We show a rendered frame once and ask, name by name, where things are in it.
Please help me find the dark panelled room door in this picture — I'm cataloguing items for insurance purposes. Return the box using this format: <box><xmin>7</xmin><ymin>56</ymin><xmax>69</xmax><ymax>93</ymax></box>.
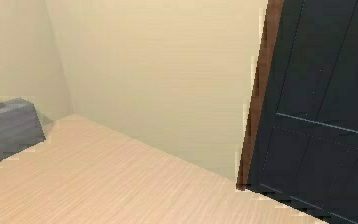
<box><xmin>236</xmin><ymin>0</ymin><xmax>358</xmax><ymax>224</ymax></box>

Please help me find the grey cabinet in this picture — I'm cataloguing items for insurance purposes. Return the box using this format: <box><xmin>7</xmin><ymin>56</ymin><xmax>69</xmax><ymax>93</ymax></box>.
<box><xmin>0</xmin><ymin>97</ymin><xmax>47</xmax><ymax>163</ymax></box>

